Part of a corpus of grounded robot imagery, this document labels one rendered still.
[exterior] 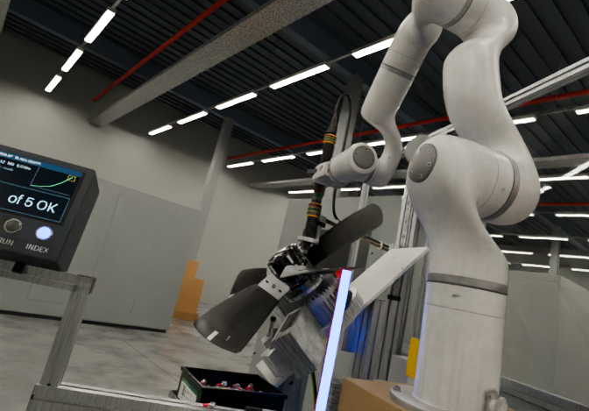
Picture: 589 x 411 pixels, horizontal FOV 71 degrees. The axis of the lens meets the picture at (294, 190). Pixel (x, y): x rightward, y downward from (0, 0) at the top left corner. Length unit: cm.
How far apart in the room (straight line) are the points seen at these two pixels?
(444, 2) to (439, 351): 63
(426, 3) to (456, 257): 50
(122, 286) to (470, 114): 638
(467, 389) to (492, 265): 18
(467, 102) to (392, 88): 30
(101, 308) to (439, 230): 636
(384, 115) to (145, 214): 601
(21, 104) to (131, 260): 761
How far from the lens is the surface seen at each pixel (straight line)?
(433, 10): 92
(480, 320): 68
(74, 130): 1357
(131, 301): 695
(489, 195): 71
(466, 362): 68
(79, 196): 86
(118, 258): 678
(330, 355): 98
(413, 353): 110
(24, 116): 1342
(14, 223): 85
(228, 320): 128
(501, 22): 96
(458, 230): 67
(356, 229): 140
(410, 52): 106
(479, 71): 82
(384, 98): 106
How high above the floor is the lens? 112
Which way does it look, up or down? 13 degrees up
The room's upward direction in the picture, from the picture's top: 13 degrees clockwise
